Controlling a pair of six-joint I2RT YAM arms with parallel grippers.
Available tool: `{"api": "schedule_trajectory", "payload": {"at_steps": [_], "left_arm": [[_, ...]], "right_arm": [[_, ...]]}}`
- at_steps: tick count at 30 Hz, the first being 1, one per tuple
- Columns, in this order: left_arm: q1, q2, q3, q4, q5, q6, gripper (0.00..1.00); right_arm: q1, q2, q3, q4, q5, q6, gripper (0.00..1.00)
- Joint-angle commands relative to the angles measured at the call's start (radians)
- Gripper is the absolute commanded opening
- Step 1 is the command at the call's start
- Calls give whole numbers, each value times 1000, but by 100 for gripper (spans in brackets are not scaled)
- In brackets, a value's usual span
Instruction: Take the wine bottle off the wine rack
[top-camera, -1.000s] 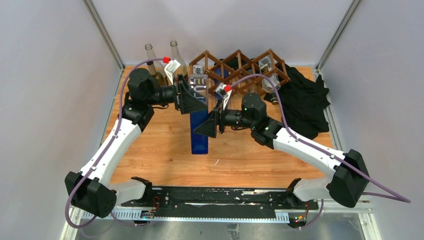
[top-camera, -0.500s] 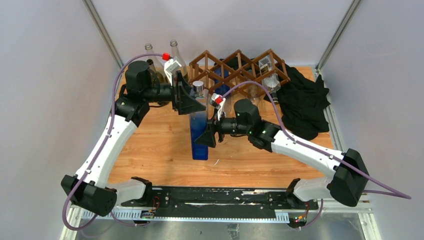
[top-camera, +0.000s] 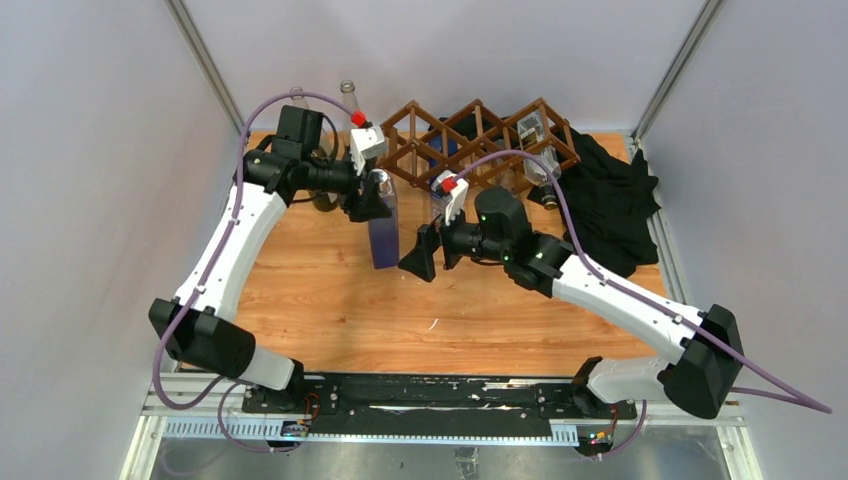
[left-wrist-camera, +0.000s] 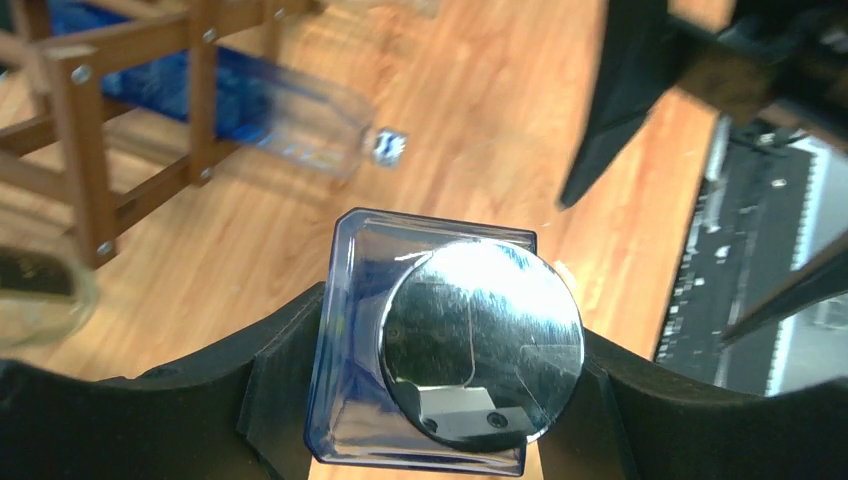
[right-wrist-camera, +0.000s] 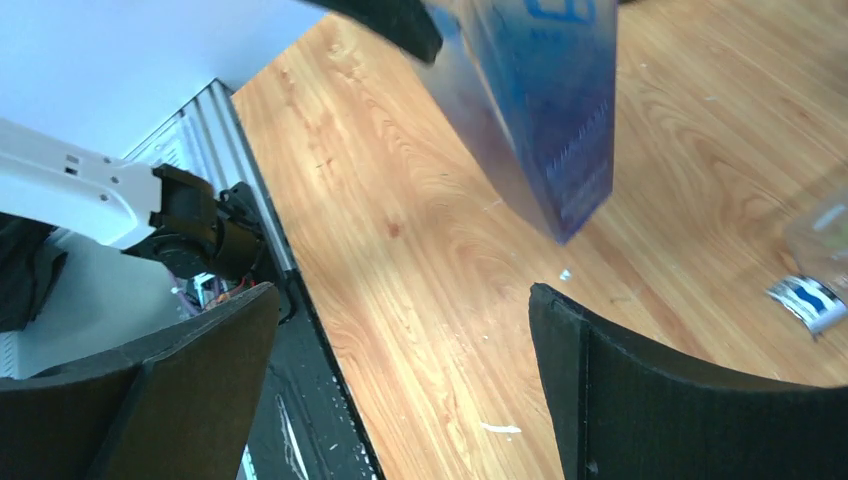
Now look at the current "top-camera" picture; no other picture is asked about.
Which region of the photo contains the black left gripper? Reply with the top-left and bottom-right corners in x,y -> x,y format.
301,150 -> 392,221

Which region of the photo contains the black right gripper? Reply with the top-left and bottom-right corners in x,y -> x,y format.
398,196 -> 510,282

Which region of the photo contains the blue labelled clear bottle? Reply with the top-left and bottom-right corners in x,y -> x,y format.
368,169 -> 400,270

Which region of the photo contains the dark green wine bottle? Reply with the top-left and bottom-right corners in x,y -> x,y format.
309,130 -> 338,212

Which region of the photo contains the clear bottle with black label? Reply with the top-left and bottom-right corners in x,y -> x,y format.
339,79 -> 359,113

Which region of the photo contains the tall clear glass bottle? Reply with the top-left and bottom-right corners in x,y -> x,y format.
289,86 -> 310,110

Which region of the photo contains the clear square glass bottle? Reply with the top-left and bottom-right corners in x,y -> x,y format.
517,111 -> 561,210

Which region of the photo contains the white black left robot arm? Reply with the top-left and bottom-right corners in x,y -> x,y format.
148,105 -> 391,413

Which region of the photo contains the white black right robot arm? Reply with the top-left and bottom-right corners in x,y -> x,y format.
399,187 -> 742,419

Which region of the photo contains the brown wooden wine rack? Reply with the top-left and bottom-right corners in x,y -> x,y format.
377,97 -> 581,190

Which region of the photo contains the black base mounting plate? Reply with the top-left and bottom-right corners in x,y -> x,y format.
240,372 -> 637,440

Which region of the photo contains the black cloth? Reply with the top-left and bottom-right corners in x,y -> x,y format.
559,129 -> 661,278

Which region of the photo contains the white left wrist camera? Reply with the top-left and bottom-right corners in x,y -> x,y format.
349,126 -> 388,176

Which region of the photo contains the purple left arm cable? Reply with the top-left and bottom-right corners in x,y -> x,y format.
152,90 -> 366,456

